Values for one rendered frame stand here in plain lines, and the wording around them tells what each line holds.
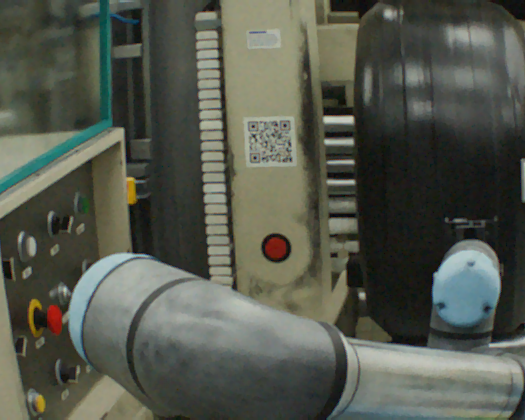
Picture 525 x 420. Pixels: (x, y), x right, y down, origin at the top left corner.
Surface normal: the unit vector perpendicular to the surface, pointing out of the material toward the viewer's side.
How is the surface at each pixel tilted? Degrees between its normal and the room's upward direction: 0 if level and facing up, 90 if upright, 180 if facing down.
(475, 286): 83
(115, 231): 90
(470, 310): 83
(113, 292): 45
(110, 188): 90
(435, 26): 33
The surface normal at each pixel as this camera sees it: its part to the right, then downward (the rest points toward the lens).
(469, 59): -0.17, -0.52
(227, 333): 0.07, -0.50
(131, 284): -0.40, -0.81
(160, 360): -0.53, 0.00
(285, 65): -0.18, 0.22
